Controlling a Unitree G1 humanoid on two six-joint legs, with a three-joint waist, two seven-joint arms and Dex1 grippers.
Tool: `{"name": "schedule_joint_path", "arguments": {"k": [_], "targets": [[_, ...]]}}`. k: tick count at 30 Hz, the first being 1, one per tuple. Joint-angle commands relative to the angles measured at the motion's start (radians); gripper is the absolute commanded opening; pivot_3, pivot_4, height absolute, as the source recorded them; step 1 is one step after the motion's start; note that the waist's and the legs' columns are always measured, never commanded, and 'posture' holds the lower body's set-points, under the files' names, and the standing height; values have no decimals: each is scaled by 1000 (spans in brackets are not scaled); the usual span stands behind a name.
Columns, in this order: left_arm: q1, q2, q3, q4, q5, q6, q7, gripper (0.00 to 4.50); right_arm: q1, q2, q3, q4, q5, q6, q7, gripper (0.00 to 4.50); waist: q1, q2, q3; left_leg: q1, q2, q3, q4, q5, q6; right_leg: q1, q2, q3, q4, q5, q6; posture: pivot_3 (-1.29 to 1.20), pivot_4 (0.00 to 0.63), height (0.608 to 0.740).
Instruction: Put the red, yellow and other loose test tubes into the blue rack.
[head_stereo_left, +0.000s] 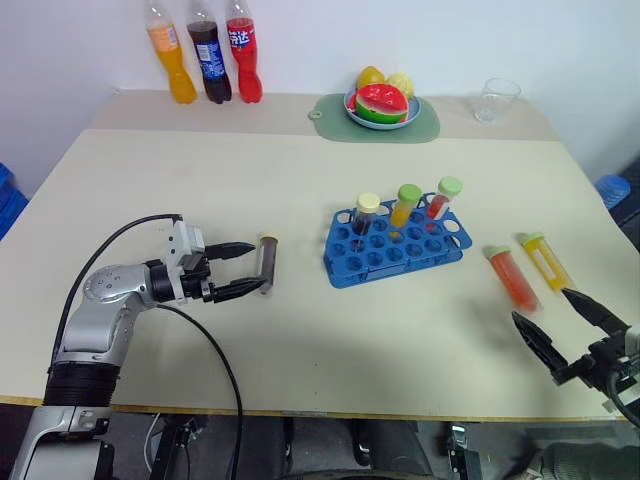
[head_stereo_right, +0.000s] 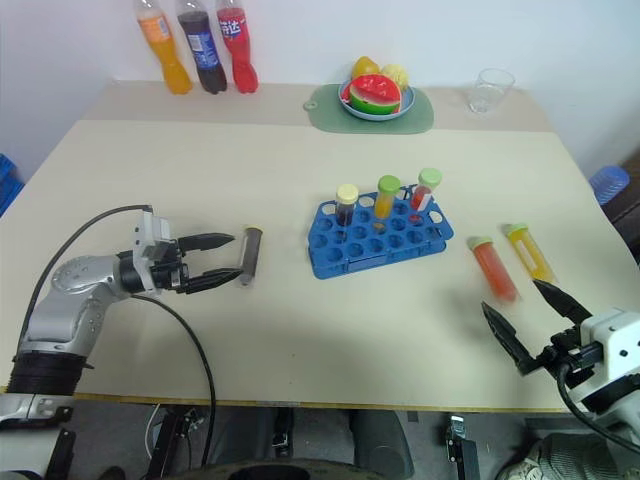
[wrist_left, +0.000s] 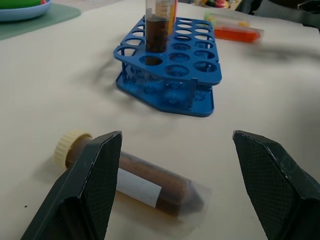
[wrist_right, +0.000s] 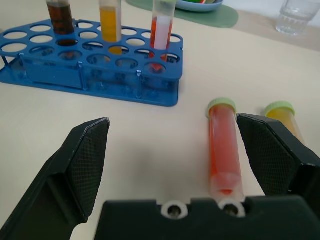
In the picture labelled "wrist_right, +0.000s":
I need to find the brown liquid tube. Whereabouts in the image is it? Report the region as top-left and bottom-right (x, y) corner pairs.
(46, 0), (76, 36)

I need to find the blue test tube rack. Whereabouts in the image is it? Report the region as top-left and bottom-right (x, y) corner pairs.
(0, 19), (185, 108)

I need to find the clear drinking glass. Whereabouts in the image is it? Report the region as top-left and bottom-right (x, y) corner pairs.
(275, 0), (318, 36)

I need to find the yellow liquid tube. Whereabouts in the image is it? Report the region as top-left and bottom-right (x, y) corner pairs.
(98, 0), (123, 55)
(264, 100), (307, 146)

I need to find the colourful food on plate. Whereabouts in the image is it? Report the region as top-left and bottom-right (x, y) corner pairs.
(183, 0), (221, 5)

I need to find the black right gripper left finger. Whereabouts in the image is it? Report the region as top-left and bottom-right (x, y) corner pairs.
(0, 116), (111, 240)

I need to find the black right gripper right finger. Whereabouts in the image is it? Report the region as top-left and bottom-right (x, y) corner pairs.
(236, 113), (320, 226)

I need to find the green oval placemat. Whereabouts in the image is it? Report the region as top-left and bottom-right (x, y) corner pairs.
(125, 0), (240, 29)

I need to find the red liquid tube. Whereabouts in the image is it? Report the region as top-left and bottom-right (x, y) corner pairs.
(206, 97), (246, 203)
(149, 0), (177, 62)

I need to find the light blue plate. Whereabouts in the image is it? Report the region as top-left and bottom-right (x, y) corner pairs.
(175, 0), (224, 13)

